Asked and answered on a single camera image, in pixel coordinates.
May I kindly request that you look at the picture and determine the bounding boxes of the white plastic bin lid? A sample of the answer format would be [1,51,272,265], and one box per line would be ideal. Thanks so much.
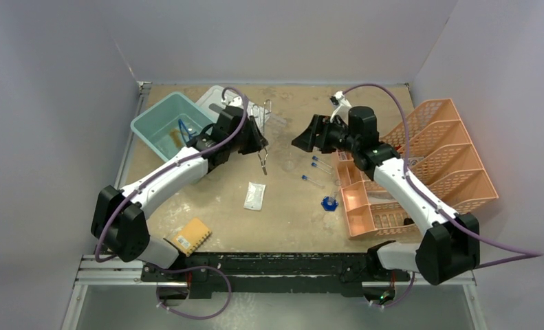
[195,85,271,128]

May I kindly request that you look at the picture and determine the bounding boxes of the clear glass beaker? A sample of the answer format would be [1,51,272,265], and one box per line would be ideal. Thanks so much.
[281,159,296,173]

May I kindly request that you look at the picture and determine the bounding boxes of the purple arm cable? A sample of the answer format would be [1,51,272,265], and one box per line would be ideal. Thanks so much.
[342,83,543,311]
[94,87,250,320]

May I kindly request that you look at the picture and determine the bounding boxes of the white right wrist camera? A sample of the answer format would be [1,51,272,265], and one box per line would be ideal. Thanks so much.
[330,91,352,123]

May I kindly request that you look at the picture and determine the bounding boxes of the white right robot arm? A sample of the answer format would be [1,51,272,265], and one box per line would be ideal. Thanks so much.
[291,106,480,285]

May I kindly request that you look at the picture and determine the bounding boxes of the metal crucible tongs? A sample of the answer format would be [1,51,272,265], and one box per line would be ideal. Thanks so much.
[252,99,272,175]

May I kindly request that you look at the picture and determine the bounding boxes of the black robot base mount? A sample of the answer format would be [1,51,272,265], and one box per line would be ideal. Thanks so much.
[141,252,411,299]

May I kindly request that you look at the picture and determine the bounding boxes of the blue safety glasses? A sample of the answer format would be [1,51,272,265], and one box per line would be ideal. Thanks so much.
[177,118,199,142]

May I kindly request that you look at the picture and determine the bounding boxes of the white sealed packet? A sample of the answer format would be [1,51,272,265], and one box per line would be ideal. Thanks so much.
[243,182,266,211]

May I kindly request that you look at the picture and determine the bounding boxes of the aluminium table edge rail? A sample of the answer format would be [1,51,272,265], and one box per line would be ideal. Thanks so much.
[113,81,153,188]

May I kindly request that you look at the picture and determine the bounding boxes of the teal plastic bin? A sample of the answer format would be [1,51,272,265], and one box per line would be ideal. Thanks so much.
[131,92,213,162]

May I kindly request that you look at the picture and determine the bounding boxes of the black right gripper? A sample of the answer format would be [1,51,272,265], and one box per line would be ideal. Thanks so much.
[292,115,360,155]

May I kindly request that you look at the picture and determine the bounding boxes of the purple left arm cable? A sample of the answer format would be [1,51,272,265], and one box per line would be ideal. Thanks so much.
[94,87,250,320]

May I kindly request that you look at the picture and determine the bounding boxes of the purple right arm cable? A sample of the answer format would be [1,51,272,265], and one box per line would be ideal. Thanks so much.
[342,83,543,311]

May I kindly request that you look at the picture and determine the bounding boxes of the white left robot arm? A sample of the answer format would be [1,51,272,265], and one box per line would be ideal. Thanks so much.
[91,105,268,281]

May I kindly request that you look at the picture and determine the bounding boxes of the blue base small flask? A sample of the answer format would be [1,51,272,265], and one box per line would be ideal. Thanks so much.
[320,196,338,212]

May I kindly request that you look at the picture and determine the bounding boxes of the orange mesh file rack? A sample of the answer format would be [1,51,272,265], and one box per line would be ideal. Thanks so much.
[334,99,499,239]

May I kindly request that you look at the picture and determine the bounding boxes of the aluminium front frame rail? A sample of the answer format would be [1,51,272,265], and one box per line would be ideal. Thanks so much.
[61,254,489,330]

